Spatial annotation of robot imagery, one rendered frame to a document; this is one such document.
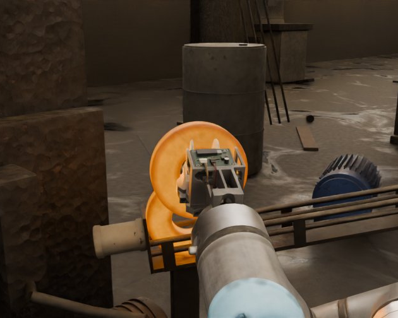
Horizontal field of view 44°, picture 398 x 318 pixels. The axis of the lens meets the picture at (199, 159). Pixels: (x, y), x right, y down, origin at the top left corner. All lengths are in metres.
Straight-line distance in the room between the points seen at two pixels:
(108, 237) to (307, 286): 1.35
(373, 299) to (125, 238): 0.47
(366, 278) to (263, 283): 1.78
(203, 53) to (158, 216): 2.45
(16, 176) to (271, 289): 0.53
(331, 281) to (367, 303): 1.63
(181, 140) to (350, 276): 1.60
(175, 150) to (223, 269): 0.30
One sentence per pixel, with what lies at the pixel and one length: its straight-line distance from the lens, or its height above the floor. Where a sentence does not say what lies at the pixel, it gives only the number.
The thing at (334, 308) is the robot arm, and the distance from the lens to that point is 0.59.
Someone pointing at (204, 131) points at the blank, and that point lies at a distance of 0.76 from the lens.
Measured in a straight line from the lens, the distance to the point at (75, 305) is 0.91.
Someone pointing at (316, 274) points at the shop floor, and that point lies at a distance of 2.24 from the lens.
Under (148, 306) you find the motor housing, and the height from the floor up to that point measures 0.53.
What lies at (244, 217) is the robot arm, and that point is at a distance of 0.57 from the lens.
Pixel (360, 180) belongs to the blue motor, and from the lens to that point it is 2.51.
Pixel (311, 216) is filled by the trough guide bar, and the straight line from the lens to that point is 0.95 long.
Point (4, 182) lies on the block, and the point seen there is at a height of 0.80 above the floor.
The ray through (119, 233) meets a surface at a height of 0.69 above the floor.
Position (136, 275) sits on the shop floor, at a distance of 2.19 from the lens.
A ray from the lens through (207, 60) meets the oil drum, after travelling 3.27.
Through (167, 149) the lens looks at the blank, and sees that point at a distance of 0.76.
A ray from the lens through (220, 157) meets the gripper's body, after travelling 0.66.
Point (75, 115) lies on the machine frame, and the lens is 1.03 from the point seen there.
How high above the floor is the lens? 1.05
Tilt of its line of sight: 16 degrees down
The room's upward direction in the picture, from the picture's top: straight up
